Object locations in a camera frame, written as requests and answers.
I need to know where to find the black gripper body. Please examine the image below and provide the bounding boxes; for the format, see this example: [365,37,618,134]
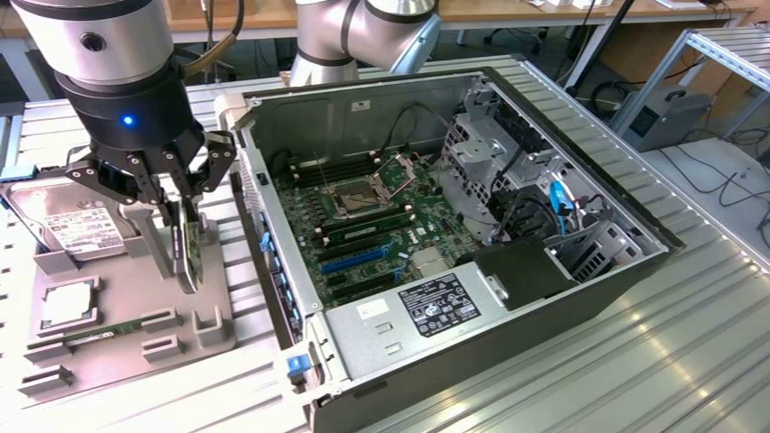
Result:
[53,61,207,196]

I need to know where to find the graphics card with black fan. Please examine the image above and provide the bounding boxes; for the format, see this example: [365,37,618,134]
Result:
[166,198,207,295]

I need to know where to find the blue disk carrier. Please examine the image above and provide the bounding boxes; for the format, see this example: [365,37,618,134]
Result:
[0,162,73,213]

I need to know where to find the silver hard disk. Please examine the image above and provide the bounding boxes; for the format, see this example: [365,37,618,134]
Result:
[0,178,130,263]

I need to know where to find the thin locking lever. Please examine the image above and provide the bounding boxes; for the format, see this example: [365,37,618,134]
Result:
[313,150,331,194]

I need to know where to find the green motherboard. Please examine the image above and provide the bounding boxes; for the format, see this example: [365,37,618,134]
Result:
[267,148,488,308]

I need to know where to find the CPU socket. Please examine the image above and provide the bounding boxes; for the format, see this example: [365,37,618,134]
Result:
[324,178,392,217]

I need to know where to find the metal socket cover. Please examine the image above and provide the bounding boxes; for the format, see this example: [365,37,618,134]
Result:
[371,152,423,196]

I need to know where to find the silver CPU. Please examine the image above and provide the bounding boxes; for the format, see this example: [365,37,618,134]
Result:
[41,283,97,324]

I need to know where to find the green RAM stick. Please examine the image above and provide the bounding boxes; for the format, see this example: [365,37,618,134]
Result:
[324,215,409,243]
[26,318,149,351]

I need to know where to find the black expansion slot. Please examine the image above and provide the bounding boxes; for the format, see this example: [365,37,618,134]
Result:
[316,243,385,263]

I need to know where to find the grey parts rack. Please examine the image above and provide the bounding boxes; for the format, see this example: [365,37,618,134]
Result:
[12,198,239,410]

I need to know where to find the blue expansion slot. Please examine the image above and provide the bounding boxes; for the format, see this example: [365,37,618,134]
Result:
[320,249,392,275]

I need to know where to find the silver disk bay cage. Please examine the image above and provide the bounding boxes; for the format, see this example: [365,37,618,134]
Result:
[437,74,579,213]

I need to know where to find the silver chipset heatsink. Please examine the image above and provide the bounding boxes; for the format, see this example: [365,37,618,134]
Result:
[409,250,449,276]

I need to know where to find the silver power supply unit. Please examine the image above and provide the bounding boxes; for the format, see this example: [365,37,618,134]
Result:
[312,261,512,384]

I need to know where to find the black office chair base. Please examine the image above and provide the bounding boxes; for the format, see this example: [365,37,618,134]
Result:
[456,26,548,55]

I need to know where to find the black plastic shroud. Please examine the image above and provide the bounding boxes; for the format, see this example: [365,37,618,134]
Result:
[456,238,579,312]

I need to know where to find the open black PC case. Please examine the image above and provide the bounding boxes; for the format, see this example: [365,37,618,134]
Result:
[213,65,687,433]

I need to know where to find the small silver disk bay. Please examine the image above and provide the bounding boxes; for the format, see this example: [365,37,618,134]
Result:
[544,216,668,283]

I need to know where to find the black tripod pole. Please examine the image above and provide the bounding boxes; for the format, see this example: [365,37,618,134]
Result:
[564,0,636,91]

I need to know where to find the grey computer tower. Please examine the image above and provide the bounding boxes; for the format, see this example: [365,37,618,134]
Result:
[612,88,715,152]

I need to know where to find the aluminium slat table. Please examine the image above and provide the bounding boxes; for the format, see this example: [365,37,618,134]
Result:
[624,24,770,136]

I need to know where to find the wooden desk white frame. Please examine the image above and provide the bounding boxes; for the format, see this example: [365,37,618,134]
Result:
[0,0,300,103]
[437,0,759,89]

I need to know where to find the black power cable bundle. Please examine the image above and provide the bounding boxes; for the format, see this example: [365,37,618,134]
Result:
[485,178,552,240]

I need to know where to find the blue disk wire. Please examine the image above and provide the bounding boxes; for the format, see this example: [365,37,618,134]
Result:
[547,180,572,235]

